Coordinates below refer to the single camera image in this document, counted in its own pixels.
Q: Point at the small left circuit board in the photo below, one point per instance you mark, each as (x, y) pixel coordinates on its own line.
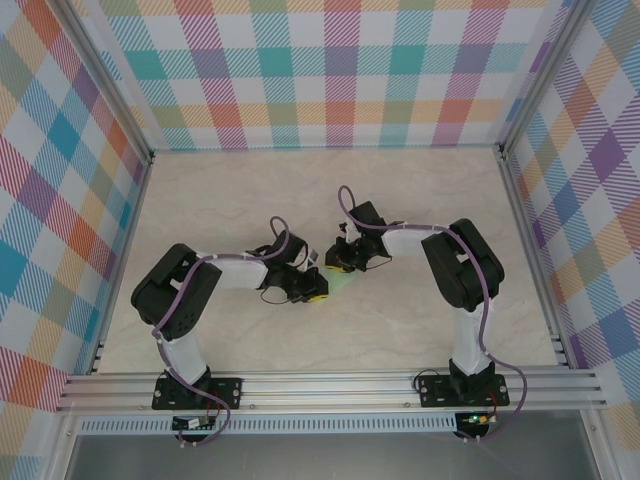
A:
(192, 424)

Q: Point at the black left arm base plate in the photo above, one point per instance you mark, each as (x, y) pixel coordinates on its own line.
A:
(225, 390)

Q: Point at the small circuit board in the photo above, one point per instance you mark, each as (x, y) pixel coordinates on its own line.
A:
(192, 424)
(477, 419)

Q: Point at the small right circuit board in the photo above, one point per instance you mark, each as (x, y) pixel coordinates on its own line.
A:
(477, 419)

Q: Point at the grey metal shelf plate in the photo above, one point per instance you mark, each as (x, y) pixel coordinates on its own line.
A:
(325, 457)

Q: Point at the aluminium frame leg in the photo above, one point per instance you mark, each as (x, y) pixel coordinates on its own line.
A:
(595, 445)
(62, 450)

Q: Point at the aluminium frame post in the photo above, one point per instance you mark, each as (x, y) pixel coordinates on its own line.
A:
(105, 80)
(540, 75)

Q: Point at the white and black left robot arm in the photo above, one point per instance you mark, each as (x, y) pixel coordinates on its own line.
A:
(240, 270)

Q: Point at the aluminium side rail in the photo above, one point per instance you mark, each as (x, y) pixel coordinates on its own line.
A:
(522, 220)
(140, 192)

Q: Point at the light green cloth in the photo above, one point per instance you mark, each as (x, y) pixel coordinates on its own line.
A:
(342, 281)

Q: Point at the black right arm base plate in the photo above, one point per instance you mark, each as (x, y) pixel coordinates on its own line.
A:
(435, 390)

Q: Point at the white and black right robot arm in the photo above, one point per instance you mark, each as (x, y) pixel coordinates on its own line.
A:
(405, 241)

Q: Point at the aluminium mounting rail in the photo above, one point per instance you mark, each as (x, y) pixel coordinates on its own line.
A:
(325, 390)

